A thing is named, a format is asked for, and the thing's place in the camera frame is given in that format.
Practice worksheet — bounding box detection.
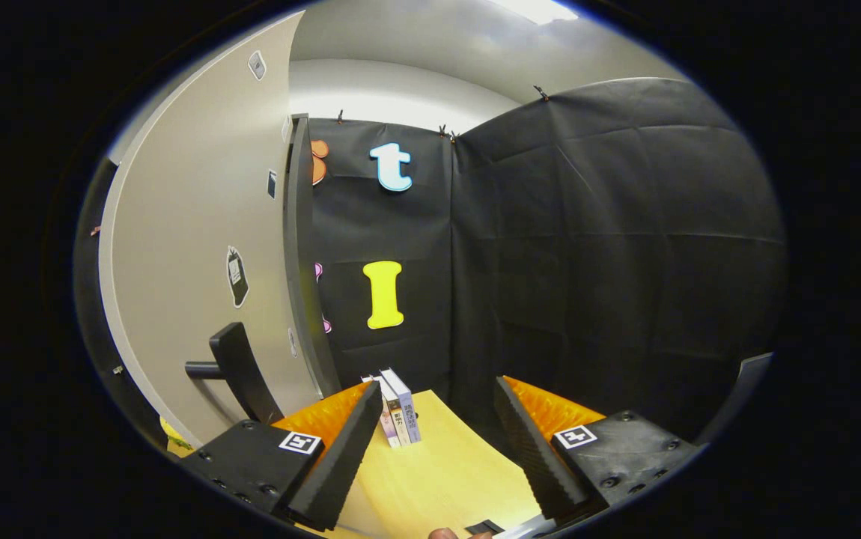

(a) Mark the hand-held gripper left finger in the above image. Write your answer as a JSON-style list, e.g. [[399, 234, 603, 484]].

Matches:
[[180, 380, 384, 532]]

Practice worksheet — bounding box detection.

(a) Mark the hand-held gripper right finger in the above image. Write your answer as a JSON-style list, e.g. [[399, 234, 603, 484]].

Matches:
[[493, 376, 703, 523]]

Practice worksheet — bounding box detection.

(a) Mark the black cabinet door handle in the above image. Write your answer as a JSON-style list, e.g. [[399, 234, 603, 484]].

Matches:
[[185, 322, 285, 426]]

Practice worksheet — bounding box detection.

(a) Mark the dark grey shoe cabinet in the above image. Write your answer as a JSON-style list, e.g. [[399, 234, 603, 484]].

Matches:
[[283, 114, 341, 398]]

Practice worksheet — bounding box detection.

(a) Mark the white upright book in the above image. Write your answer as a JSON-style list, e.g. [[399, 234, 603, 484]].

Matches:
[[380, 367, 423, 444], [361, 374, 401, 448], [371, 372, 411, 447]]

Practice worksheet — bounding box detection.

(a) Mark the long ceiling light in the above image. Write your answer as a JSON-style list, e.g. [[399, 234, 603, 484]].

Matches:
[[487, 0, 579, 25]]

